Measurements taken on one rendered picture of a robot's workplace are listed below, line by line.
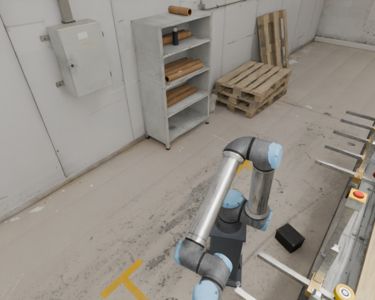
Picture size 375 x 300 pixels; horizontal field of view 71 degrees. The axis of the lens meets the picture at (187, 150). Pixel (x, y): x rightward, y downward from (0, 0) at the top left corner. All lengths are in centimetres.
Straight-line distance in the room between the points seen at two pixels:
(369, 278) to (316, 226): 136
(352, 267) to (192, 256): 114
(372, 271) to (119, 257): 187
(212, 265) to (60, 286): 172
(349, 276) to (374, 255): 28
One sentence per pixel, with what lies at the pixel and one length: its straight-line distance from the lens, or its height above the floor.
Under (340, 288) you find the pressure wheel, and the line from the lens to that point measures 155.
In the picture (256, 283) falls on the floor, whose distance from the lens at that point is 246.
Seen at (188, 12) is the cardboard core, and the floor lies 158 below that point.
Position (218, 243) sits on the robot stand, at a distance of 199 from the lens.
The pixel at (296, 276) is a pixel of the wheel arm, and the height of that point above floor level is 82.
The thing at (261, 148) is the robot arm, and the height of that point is 143.
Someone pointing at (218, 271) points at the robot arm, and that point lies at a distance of 111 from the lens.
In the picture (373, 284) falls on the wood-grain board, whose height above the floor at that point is 90.
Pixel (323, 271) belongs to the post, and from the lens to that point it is 152.
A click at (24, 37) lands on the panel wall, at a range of 272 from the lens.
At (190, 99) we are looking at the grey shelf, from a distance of 368.
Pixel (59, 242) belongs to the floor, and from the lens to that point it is 287.
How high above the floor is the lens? 217
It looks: 38 degrees down
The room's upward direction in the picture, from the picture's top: 1 degrees counter-clockwise
